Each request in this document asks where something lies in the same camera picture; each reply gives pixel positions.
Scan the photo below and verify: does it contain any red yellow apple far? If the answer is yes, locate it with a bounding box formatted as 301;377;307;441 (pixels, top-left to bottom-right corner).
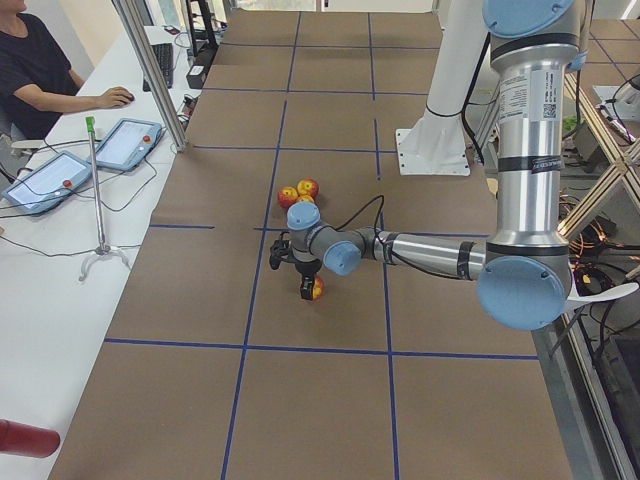
277;186;299;210

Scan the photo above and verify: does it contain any black computer box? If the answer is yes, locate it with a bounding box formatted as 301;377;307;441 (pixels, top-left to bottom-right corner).
186;47;217;89

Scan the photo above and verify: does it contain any lone red yellow apple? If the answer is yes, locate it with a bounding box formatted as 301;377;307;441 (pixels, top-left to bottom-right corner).
312;275;325;301

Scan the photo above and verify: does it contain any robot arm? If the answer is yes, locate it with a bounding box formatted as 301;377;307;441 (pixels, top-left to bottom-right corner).
270;1;592;331

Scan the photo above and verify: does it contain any black keyboard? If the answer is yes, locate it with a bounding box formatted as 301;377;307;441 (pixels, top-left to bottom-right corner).
151;43;174;89

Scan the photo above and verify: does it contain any teach pendant tablet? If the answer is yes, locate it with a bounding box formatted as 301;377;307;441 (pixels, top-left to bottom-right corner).
2;151;92;215
96;118;163;172

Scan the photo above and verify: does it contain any red yellow apple left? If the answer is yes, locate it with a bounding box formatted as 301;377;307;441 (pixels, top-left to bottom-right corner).
296;178;319;198

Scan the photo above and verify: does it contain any red cylinder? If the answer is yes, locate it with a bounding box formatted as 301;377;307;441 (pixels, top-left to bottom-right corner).
1;419;61;458

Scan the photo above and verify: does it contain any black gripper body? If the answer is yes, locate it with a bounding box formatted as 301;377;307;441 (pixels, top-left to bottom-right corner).
293;252;321;280

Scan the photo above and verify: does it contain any far teach pendant tablet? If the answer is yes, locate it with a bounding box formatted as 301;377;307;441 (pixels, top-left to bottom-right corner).
96;118;163;172

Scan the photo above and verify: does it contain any green handled reacher grabber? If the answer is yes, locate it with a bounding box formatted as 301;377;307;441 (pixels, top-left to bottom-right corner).
79;116;131;282

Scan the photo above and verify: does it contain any near teach pendant tablet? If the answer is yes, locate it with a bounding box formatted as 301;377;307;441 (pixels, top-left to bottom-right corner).
2;151;92;215

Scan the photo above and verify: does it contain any seated person black shirt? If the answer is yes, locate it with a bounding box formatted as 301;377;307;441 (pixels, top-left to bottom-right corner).
1;1;134;140

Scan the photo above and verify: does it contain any white camera post base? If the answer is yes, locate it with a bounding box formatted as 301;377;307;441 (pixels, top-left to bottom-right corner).
396;1;488;176

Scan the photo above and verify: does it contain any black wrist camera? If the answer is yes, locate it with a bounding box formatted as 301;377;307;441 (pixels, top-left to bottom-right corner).
269;231;295;270

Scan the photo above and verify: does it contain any aluminium frame post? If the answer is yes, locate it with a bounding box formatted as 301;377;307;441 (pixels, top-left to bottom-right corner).
113;0;187;152

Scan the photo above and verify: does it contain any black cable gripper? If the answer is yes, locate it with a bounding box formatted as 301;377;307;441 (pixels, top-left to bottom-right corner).
332;194;386;234

